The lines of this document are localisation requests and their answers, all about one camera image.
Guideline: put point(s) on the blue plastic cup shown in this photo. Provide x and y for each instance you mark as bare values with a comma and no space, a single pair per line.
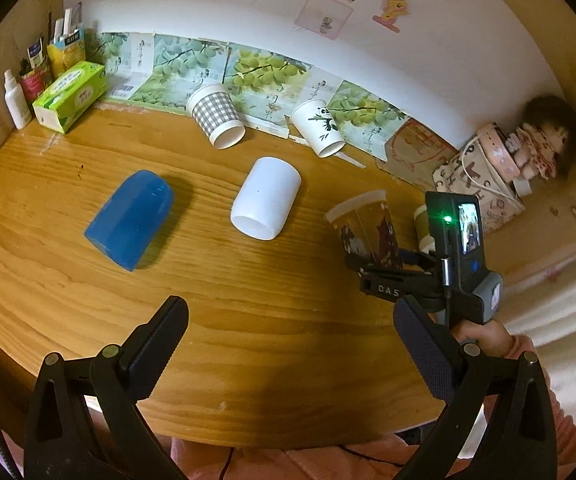
127,222

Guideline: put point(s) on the green tissue box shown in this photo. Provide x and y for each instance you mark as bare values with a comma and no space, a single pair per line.
69,96

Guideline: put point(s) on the letter print fabric bag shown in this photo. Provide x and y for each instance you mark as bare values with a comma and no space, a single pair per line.
469,172

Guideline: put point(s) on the brown cartoon paper sheet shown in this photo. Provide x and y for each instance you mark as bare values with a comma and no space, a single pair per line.
414,153

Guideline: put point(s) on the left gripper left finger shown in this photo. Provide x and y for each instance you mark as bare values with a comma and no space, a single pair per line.
60,442

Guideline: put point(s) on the white curtain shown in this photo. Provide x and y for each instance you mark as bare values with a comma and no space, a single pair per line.
543,307

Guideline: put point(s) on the brown sleeve paper cup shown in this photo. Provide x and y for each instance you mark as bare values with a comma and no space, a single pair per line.
426,242

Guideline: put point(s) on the brown haired plush doll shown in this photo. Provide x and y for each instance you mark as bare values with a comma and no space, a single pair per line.
544,145

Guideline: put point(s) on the pink rectangular device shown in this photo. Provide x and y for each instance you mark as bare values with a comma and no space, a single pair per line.
492,143

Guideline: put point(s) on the white plastic cup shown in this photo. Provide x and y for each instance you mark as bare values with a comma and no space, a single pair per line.
261,208

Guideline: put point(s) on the white spray bottle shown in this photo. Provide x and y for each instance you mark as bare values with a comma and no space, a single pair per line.
16,102

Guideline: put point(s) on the clear printed plastic cup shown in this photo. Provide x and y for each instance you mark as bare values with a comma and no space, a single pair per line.
365,230

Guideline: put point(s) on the person right hand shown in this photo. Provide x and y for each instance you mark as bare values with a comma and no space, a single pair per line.
492,338

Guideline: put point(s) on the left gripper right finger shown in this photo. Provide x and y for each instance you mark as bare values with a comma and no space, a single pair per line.
519,441

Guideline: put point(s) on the yellow packet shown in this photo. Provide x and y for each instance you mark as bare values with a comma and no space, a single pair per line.
66,52

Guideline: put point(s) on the grey checked paper cup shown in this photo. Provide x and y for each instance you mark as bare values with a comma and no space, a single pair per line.
213,110

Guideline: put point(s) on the panda print paper cup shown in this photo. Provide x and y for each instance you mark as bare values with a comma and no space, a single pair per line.
317,127

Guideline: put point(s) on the wooden bookshelf desk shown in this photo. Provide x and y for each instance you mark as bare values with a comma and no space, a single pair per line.
192,148

